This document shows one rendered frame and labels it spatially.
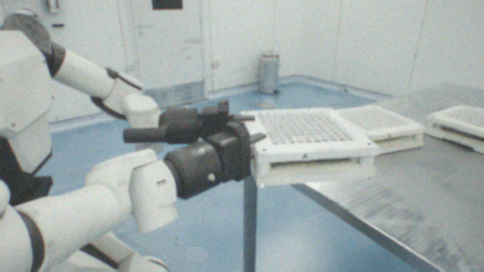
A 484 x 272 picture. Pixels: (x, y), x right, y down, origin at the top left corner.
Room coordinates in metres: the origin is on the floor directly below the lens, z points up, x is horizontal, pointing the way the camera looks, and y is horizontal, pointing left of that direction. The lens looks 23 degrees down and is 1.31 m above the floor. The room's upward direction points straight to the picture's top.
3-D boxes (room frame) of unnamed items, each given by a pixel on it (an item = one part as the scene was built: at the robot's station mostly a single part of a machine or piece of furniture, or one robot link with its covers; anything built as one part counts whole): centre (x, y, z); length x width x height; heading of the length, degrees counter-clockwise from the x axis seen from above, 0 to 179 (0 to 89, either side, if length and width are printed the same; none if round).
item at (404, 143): (1.01, -0.45, 0.87); 0.24 x 0.24 x 0.02; 19
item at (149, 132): (0.68, 0.20, 1.02); 0.11 x 0.11 x 0.11; 0
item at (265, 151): (0.65, -0.13, 1.03); 0.25 x 0.24 x 0.02; 8
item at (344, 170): (0.65, -0.13, 0.99); 0.24 x 0.24 x 0.02; 8
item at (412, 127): (1.01, -0.45, 0.92); 0.25 x 0.24 x 0.02; 19
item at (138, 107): (0.72, 0.24, 1.04); 0.13 x 0.07 x 0.09; 26
